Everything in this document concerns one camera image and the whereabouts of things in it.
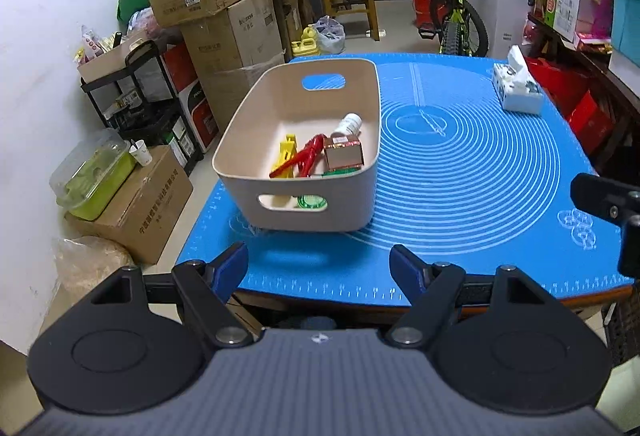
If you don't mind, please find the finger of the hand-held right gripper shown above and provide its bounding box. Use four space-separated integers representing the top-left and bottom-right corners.
570 173 640 223
618 215 640 278

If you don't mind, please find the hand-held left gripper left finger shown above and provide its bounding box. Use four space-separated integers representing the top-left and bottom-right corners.
90 242 256 349

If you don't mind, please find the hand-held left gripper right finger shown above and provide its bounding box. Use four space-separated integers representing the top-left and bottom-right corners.
387 243 548 351

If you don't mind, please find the beige plastic basket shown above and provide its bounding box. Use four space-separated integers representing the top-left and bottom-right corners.
212 58 382 233

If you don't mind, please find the round green lid container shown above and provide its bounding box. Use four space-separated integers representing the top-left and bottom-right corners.
295 194 328 212

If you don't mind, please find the yellow plastic clip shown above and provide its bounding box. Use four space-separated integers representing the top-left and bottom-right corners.
271 134 299 180

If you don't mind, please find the copper coloured box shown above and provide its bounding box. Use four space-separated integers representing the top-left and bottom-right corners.
322 134 365 175

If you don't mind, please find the red plastic tool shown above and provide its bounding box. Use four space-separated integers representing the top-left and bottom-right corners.
269 134 327 179

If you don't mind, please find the white plastic bottle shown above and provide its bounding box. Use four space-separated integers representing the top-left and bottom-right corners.
331 113 364 137

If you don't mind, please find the red gift bag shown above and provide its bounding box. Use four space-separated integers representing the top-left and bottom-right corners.
524 57 591 119
567 91 616 157

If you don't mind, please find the dark wicker furniture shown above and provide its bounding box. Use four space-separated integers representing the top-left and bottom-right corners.
602 286 640 367

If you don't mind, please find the blue silicone mat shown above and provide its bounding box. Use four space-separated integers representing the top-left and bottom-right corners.
175 51 636 302

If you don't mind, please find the printed brown cardboard box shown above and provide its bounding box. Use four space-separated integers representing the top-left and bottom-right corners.
65 145 195 266

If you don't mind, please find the dark wooden side table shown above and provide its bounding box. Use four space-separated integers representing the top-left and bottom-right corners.
527 11 640 167

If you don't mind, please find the white tissue pack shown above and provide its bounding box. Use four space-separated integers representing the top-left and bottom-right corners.
491 44 545 116

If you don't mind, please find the small printed white box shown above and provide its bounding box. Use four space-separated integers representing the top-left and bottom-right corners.
167 113 195 167

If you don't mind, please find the clear bag of grain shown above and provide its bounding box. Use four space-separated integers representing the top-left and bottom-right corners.
52 236 136 302

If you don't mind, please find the white paper cup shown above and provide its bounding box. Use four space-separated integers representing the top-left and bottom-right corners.
129 139 153 167

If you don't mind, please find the white and red appliance box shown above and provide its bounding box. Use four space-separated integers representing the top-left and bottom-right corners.
176 80 221 153

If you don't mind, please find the green container with clear lid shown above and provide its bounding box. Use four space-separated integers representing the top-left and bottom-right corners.
49 140 140 222

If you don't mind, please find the teal storage box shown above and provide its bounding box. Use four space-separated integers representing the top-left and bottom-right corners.
609 0 640 67

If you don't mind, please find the green and white box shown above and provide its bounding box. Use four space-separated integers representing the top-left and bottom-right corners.
545 0 603 44

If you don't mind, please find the red cardboard box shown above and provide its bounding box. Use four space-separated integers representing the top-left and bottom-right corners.
161 43 200 93

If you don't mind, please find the black shelf rack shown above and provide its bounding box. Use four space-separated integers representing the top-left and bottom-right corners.
80 41 206 177

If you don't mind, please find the plain brown cardboard box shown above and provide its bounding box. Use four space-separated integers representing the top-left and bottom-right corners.
180 0 287 72

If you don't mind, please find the yellow detergent jug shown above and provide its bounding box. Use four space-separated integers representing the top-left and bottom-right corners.
291 26 322 57

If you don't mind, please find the cardboard box on rack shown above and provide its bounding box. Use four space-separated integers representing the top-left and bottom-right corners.
76 32 162 84

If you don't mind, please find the clear plastic bag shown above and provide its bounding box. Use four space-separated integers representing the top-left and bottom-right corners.
311 15 347 55

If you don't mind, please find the red bucket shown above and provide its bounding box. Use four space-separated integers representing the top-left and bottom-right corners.
411 0 447 29

